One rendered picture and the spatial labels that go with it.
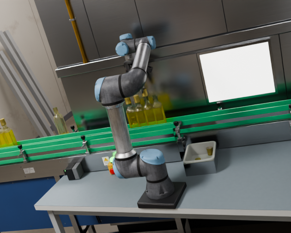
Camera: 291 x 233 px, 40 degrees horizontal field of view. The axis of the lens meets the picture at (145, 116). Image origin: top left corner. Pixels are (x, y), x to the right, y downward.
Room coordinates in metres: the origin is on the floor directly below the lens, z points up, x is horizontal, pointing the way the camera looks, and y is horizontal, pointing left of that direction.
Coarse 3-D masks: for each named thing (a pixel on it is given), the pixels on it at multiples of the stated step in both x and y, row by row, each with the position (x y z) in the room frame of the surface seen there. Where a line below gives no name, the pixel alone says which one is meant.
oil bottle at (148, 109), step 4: (148, 104) 2.33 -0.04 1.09; (152, 104) 2.35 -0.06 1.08; (144, 108) 2.32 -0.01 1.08; (148, 108) 2.31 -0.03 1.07; (144, 112) 2.32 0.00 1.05; (148, 112) 2.31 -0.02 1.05; (152, 112) 2.31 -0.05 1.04; (148, 116) 2.31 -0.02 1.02; (152, 116) 2.31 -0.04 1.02; (148, 120) 2.32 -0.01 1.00; (152, 120) 2.31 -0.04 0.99; (148, 124) 2.32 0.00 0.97; (152, 124) 2.31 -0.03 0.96
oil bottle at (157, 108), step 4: (156, 104) 2.30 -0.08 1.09; (160, 104) 2.30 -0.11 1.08; (152, 108) 2.30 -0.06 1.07; (156, 108) 2.30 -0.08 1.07; (160, 108) 2.29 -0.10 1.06; (156, 112) 2.30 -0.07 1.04; (160, 112) 2.29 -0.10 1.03; (156, 116) 2.30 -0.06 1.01; (160, 116) 2.29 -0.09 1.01; (164, 116) 2.32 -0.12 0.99; (156, 120) 2.30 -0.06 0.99; (160, 120) 2.29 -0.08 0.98; (164, 120) 2.30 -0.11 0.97
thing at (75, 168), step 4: (72, 164) 2.34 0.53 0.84; (76, 164) 2.32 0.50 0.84; (80, 164) 2.33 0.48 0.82; (68, 168) 2.29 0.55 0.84; (72, 168) 2.28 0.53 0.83; (76, 168) 2.27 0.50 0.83; (80, 168) 2.31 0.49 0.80; (68, 172) 2.28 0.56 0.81; (72, 172) 2.27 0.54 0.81; (76, 172) 2.27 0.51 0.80; (80, 172) 2.30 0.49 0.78; (68, 176) 2.29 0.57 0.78; (72, 176) 2.28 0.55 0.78; (76, 176) 2.27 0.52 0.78; (80, 176) 2.28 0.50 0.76
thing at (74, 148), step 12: (144, 132) 2.22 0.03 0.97; (156, 132) 2.19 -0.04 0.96; (168, 132) 2.17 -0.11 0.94; (60, 144) 2.40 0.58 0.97; (72, 144) 2.36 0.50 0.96; (96, 144) 2.32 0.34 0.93; (108, 144) 2.29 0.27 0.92; (132, 144) 2.24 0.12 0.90; (144, 144) 2.22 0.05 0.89; (0, 156) 2.53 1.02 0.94; (12, 156) 2.51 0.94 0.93; (36, 156) 2.45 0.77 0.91; (48, 156) 2.42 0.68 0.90
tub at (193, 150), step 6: (192, 144) 2.14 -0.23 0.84; (198, 144) 2.13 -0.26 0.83; (204, 144) 2.12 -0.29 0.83; (210, 144) 2.11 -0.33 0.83; (186, 150) 2.08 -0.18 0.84; (192, 150) 2.14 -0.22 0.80; (198, 150) 2.13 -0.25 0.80; (204, 150) 2.12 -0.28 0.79; (186, 156) 2.02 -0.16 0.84; (192, 156) 2.13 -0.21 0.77; (198, 156) 2.11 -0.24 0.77; (204, 156) 2.09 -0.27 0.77; (210, 156) 2.07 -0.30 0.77; (186, 162) 1.95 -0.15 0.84; (192, 162) 1.94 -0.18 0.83
